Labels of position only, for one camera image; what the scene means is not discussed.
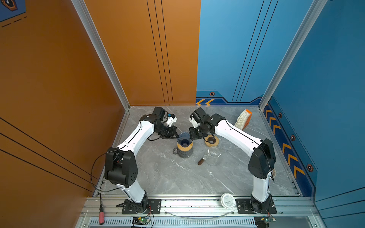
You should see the blue ribbed glass dripper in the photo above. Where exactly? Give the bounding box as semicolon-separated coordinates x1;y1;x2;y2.
177;132;193;145

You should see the bamboo dripper ring stand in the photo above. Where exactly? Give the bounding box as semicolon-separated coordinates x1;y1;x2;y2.
177;142;193;152

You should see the ribbed glass coffee server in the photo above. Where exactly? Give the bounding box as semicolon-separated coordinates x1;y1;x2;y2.
173;147;194;158

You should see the orange coffee filter pack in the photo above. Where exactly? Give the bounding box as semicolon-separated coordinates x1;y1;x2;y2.
234;109;252;130

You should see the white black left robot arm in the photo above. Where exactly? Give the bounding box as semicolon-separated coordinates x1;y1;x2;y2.
104;113;178;213

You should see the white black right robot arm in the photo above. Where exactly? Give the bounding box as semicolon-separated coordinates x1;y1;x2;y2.
189;108;277;214

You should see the white round lid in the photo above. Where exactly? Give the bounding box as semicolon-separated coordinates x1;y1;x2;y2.
221;193;236;210

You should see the roll of clear tape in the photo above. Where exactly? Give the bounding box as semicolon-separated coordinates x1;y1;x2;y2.
271;168;276;178

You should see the green circuit board left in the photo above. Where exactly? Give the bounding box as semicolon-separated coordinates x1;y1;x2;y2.
132;217;151;228

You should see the circuit board right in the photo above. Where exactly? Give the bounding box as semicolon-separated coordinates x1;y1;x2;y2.
254;217;276;228

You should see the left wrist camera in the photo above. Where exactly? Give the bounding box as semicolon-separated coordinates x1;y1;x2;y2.
166;114;177;127

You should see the clear glass pitcher wooden handle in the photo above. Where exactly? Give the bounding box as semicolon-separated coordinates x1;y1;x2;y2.
197;146;222;166

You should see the red handled screwdriver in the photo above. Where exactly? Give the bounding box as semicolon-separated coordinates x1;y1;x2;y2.
98;194;105;226

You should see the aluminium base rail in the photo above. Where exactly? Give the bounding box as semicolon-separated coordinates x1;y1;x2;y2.
76;195;326;228

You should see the aluminium left corner post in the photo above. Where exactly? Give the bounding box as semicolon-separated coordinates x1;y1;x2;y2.
71;0;130;111

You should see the aluminium corner post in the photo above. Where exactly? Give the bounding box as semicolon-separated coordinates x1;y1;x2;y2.
71;0;130;111
258;0;327;111

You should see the aluminium right corner post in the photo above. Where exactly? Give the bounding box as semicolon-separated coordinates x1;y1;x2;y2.
258;0;327;111

